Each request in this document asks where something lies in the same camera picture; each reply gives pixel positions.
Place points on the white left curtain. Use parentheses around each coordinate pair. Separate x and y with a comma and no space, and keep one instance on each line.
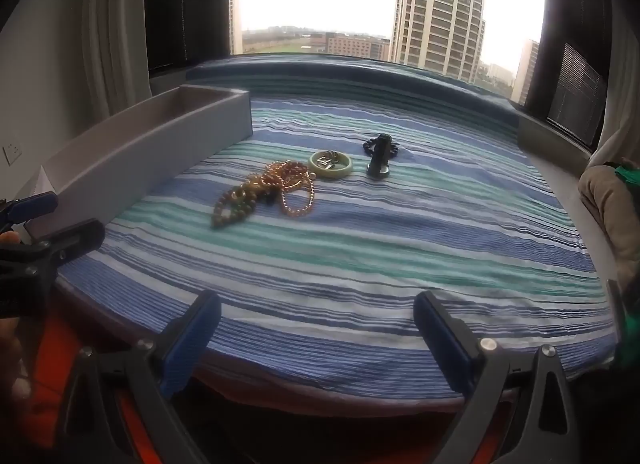
(115,55)

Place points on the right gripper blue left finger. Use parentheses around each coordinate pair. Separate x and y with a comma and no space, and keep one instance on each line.
(163,364)

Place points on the white right curtain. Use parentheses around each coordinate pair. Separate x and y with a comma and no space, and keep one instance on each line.
(619,138)

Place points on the white curtain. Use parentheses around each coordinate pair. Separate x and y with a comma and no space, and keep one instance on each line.
(619,138)
(115,55)

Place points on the white cardboard box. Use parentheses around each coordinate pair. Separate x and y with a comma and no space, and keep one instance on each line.
(118,161)

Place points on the white wall power socket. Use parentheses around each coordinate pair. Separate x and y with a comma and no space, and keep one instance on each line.
(12,151)

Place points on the black watch on stand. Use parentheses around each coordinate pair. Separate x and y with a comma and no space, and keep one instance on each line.
(378,165)

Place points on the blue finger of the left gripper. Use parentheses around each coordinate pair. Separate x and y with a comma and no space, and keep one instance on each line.
(67,244)
(18,211)

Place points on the green cloth bag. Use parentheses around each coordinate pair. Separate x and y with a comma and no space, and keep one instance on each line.
(630,176)

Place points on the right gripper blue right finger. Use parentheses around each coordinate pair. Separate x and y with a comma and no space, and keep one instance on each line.
(460,355)

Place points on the striped blue green bedspread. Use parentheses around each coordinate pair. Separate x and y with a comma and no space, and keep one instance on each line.
(317,276)

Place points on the pale green jade bangle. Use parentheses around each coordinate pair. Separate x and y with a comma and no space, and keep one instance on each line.
(330,164)

